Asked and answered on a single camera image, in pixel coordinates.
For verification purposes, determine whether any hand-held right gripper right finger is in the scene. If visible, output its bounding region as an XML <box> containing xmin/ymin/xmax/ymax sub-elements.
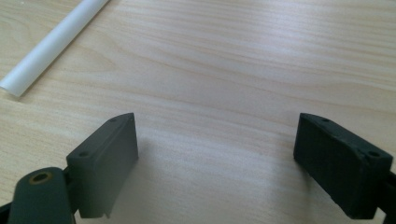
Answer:
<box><xmin>292</xmin><ymin>112</ymin><xmax>394</xmax><ymax>220</ymax></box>

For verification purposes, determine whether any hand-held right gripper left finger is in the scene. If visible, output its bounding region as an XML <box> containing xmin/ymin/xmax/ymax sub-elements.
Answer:
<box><xmin>65</xmin><ymin>112</ymin><xmax>139</xmax><ymax>219</ymax></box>

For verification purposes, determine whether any white plastic tube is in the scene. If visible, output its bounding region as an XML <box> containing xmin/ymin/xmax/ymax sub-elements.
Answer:
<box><xmin>0</xmin><ymin>0</ymin><xmax>110</xmax><ymax>98</ymax></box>

